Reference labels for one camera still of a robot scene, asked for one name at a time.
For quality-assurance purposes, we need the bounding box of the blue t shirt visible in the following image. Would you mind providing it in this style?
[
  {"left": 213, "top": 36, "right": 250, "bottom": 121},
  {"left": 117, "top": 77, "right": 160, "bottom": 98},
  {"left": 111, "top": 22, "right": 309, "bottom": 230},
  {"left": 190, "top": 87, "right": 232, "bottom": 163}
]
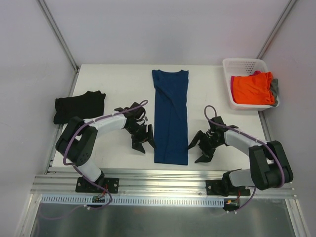
[{"left": 152, "top": 70, "right": 189, "bottom": 165}]

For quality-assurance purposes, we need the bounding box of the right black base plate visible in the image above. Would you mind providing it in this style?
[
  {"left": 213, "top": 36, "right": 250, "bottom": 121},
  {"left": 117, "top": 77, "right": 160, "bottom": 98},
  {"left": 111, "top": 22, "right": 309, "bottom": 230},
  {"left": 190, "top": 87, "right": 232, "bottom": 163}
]
[{"left": 205, "top": 180, "right": 250, "bottom": 197}]

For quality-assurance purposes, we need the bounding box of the white plastic basket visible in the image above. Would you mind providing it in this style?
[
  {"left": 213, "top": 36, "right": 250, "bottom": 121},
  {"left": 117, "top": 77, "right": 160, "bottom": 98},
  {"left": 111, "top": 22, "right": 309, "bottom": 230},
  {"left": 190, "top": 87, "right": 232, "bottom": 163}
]
[{"left": 223, "top": 58, "right": 280, "bottom": 111}]

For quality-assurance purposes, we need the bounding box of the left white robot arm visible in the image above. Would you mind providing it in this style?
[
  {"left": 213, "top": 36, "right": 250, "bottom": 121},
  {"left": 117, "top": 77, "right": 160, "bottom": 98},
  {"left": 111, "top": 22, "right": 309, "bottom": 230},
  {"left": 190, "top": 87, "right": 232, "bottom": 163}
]
[{"left": 55, "top": 100, "right": 156, "bottom": 192}]

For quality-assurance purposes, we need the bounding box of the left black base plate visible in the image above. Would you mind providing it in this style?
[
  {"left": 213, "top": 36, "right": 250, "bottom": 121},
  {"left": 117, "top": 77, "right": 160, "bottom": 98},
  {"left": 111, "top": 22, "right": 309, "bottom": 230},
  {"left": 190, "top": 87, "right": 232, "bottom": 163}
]
[{"left": 75, "top": 177, "right": 119, "bottom": 194}]

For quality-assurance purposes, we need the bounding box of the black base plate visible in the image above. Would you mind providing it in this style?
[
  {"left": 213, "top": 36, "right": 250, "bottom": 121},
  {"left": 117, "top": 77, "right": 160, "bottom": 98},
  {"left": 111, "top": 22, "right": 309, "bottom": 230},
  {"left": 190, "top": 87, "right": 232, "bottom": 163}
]
[
  {"left": 75, "top": 177, "right": 119, "bottom": 194},
  {"left": 205, "top": 180, "right": 250, "bottom": 197}
]

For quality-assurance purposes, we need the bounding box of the aluminium mounting rail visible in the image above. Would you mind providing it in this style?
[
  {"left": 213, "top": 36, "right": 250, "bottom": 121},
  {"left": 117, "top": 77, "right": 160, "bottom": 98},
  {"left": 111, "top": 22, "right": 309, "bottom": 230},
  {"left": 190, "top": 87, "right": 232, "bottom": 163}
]
[{"left": 30, "top": 167, "right": 297, "bottom": 199}]

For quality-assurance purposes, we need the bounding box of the white slotted cable duct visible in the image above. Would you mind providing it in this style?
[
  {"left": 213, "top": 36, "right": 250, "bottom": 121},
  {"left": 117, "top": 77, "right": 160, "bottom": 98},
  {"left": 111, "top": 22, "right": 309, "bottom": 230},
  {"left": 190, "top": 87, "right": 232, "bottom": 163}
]
[{"left": 41, "top": 194, "right": 224, "bottom": 208}]

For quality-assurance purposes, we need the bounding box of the orange t shirt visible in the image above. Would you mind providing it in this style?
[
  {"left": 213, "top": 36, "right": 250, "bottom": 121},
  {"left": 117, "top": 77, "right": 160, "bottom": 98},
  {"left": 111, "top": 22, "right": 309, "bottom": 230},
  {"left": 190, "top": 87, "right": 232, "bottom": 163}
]
[{"left": 231, "top": 71, "right": 276, "bottom": 105}]

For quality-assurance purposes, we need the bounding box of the grey t shirt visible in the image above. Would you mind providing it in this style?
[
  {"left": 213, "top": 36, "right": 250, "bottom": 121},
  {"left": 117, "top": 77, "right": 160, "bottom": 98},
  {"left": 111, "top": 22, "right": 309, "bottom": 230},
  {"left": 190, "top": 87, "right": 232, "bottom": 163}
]
[{"left": 270, "top": 79, "right": 278, "bottom": 107}]

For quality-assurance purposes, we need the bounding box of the folded black t shirt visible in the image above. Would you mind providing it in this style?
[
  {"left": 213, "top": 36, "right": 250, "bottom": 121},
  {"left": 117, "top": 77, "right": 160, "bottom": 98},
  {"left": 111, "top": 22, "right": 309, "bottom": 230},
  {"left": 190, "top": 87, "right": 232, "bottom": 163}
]
[{"left": 53, "top": 90, "right": 106, "bottom": 125}]

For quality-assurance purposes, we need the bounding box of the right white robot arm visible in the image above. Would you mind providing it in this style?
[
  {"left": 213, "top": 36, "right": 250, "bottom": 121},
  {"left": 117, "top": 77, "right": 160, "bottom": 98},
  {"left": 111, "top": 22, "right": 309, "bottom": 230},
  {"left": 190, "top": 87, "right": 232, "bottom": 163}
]
[{"left": 188, "top": 116, "right": 294, "bottom": 197}]

